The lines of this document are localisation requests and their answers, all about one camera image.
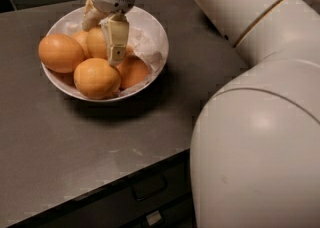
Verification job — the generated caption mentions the back hidden orange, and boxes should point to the back hidden orange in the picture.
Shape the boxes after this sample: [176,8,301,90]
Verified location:
[72,30,91,59]

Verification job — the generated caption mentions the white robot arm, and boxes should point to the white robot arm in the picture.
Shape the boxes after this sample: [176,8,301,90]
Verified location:
[190,0,320,228]

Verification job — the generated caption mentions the black drawer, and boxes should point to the black drawer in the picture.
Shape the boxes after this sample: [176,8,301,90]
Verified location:
[10,150,191,228]
[120,194,197,228]

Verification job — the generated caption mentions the white paper in orange bowl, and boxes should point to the white paper in orange bowl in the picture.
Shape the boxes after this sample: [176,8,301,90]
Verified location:
[64,7,164,98]

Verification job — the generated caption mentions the black lower drawer front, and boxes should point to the black lower drawer front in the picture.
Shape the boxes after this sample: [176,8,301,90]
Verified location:
[120,194,197,228]

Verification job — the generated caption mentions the white bowl with oranges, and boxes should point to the white bowl with oranges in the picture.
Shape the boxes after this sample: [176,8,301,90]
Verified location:
[40,2,170,103]

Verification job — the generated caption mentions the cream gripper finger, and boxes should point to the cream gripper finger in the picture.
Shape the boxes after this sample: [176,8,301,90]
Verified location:
[100,13,129,66]
[82,0,109,31]

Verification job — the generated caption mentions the black upper drawer front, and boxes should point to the black upper drawer front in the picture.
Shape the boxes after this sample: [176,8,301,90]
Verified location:
[10,150,191,228]

